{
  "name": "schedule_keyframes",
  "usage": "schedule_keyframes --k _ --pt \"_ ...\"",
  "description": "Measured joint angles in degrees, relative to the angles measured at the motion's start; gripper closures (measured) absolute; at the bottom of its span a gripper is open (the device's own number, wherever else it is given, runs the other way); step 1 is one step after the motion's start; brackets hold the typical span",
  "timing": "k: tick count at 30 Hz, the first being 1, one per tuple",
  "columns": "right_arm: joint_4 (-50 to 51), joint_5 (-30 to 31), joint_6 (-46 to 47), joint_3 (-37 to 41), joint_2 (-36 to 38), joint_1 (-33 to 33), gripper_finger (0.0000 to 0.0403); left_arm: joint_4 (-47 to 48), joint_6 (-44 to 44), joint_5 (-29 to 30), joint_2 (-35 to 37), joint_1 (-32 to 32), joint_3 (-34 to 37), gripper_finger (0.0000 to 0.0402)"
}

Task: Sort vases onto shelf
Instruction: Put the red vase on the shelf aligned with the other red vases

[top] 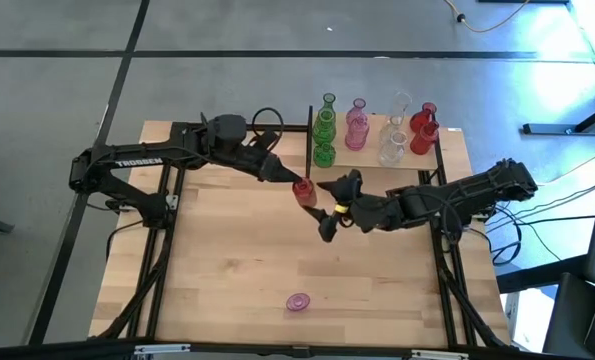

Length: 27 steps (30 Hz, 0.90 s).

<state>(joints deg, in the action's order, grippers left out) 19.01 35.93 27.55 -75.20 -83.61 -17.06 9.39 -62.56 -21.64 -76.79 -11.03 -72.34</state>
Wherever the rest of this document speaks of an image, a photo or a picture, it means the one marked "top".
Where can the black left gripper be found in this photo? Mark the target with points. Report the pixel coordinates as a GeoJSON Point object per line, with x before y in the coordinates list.
{"type": "Point", "coordinates": [259, 162]}

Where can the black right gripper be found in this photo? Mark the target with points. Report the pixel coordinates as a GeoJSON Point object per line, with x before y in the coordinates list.
{"type": "Point", "coordinates": [369, 212]}

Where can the red plastic vase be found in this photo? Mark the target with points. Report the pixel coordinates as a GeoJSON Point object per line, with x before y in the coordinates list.
{"type": "Point", "coordinates": [305, 195]}

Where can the small pink ribbed glass vase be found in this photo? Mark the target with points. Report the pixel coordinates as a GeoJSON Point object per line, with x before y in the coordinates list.
{"type": "Point", "coordinates": [356, 137]}

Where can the clear bulbous textured vase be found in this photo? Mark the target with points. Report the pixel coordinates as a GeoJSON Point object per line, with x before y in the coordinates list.
{"type": "Point", "coordinates": [392, 152]}

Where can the green faceted glass vase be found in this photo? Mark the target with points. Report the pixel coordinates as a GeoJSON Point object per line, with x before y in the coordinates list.
{"type": "Point", "coordinates": [329, 100]}

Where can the pink narrow-neck glass vase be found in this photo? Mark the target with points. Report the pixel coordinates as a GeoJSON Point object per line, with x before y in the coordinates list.
{"type": "Point", "coordinates": [356, 114]}

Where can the clear conical glass vase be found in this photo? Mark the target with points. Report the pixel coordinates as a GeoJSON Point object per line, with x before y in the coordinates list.
{"type": "Point", "coordinates": [392, 127]}

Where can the red glass bottle vase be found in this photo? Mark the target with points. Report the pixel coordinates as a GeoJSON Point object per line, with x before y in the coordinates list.
{"type": "Point", "coordinates": [422, 142]}

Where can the clear faceted glass vase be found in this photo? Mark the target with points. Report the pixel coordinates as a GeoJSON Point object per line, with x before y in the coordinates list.
{"type": "Point", "coordinates": [401, 102]}

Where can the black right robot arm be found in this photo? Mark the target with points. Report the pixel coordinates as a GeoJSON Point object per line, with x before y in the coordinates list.
{"type": "Point", "coordinates": [477, 190]}

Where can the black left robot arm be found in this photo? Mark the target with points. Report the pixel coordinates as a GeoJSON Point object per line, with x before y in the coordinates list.
{"type": "Point", "coordinates": [142, 162]}

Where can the large pink ribbed glass vase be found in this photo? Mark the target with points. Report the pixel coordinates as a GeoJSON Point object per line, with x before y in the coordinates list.
{"type": "Point", "coordinates": [297, 302]}

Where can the white label sticker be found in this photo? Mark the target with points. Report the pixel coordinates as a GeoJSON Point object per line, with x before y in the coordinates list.
{"type": "Point", "coordinates": [454, 129]}

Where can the dark grey operator desk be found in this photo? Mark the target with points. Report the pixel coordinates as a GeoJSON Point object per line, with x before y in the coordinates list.
{"type": "Point", "coordinates": [567, 310]}

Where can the black aluminium table frame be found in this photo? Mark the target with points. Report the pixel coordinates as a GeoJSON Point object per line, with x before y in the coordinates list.
{"type": "Point", "coordinates": [227, 351]}

